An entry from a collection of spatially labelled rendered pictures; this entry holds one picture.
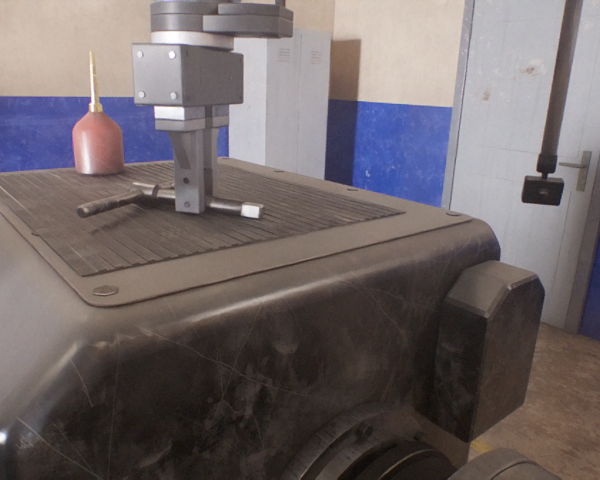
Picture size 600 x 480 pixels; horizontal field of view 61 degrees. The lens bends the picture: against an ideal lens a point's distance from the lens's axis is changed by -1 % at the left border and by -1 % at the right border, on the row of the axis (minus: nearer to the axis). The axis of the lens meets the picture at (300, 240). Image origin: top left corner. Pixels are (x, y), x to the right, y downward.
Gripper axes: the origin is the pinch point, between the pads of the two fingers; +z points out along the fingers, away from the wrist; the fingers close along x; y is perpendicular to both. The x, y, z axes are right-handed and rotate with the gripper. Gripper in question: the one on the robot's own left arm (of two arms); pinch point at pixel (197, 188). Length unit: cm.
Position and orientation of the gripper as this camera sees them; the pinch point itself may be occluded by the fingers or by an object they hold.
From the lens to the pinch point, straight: 52.3
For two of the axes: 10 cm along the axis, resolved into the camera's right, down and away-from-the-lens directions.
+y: -9.6, -1.1, 2.6
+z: -0.3, 9.6, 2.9
